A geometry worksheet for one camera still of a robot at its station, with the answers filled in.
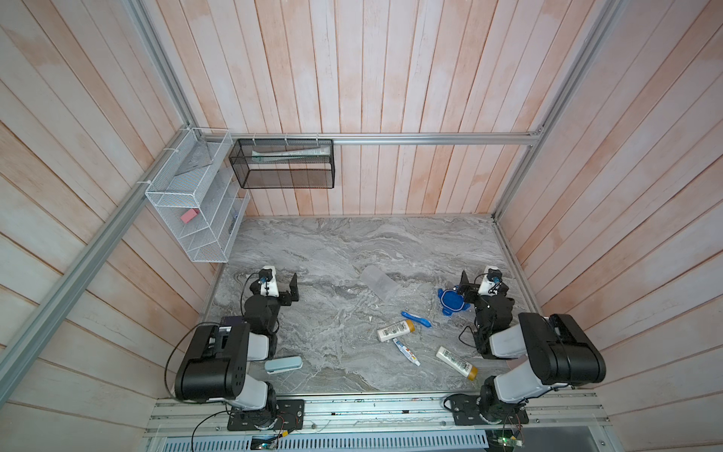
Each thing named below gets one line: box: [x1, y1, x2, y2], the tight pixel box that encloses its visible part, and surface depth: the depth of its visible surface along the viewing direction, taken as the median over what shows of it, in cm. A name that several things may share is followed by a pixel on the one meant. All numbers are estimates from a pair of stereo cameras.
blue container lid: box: [437, 287, 471, 316], surface depth 95 cm
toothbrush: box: [401, 310, 433, 328], surface depth 92 cm
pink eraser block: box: [179, 208, 200, 224], surface depth 84 cm
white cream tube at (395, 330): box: [376, 319, 416, 342], surface depth 88 cm
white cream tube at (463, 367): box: [435, 346, 479, 382], surface depth 82 cm
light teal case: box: [264, 355, 304, 374], surface depth 81 cm
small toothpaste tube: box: [392, 338, 421, 367], surface depth 85 cm
